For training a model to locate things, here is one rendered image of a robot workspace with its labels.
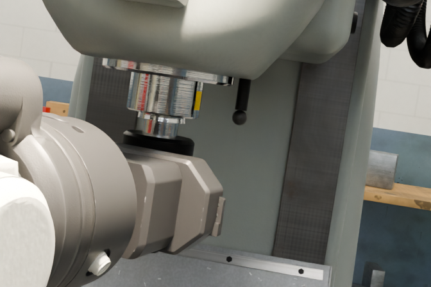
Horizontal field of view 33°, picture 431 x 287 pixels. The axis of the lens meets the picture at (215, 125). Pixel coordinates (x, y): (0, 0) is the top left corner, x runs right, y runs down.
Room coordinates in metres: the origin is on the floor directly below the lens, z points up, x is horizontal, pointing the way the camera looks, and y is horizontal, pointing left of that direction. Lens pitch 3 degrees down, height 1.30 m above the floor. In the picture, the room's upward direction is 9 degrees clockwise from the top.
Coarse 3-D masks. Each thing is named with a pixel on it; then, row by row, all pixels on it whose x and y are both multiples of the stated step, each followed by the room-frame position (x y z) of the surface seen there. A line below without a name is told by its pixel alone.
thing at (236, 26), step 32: (64, 0) 0.40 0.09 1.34; (96, 0) 0.39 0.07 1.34; (192, 0) 0.38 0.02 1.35; (224, 0) 0.38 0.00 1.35; (256, 0) 0.39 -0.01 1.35; (288, 0) 0.40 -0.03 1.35; (320, 0) 0.43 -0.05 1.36; (64, 32) 0.42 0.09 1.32; (96, 32) 0.40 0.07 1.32; (128, 32) 0.39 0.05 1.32; (160, 32) 0.39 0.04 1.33; (192, 32) 0.39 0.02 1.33; (224, 32) 0.39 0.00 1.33; (256, 32) 0.40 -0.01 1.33; (288, 32) 0.42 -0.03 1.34; (160, 64) 0.41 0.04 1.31; (192, 64) 0.41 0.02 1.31; (224, 64) 0.41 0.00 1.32; (256, 64) 0.42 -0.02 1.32
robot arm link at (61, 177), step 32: (0, 64) 0.29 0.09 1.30; (0, 96) 0.28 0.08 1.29; (32, 96) 0.30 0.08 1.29; (0, 128) 0.29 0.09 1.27; (32, 128) 0.31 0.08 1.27; (0, 160) 0.27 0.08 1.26; (32, 160) 0.30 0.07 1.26; (64, 160) 0.31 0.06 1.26; (64, 192) 0.30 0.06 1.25; (64, 224) 0.30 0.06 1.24; (64, 256) 0.30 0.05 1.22
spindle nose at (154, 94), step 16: (144, 80) 0.46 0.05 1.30; (160, 80) 0.45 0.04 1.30; (176, 80) 0.45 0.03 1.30; (128, 96) 0.47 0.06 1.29; (144, 96) 0.45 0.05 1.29; (160, 96) 0.45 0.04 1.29; (176, 96) 0.45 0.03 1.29; (192, 96) 0.46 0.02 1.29; (144, 112) 0.45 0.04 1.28; (160, 112) 0.45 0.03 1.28; (176, 112) 0.45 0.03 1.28; (192, 112) 0.46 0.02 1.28
